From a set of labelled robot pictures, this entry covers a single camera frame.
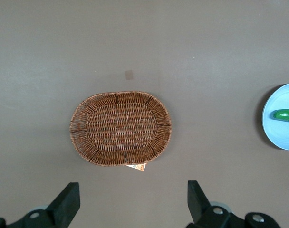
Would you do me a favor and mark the brown tape patch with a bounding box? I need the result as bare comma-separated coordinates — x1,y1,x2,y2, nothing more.
124,69,135,81

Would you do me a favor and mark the brown wicker oval basket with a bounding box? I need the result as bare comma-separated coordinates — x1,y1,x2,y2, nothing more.
68,90,173,167

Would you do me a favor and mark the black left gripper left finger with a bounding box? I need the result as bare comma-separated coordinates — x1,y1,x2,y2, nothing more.
0,182,81,228

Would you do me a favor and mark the orange white basket tag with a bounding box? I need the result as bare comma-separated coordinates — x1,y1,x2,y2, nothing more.
125,162,147,173

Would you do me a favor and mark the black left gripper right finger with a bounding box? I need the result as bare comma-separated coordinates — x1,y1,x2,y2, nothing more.
186,180,282,228

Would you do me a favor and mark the light blue round plate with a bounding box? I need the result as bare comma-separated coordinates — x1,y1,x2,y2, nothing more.
261,81,289,151

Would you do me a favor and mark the green cucumber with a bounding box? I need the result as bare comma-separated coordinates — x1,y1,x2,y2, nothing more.
272,109,289,123

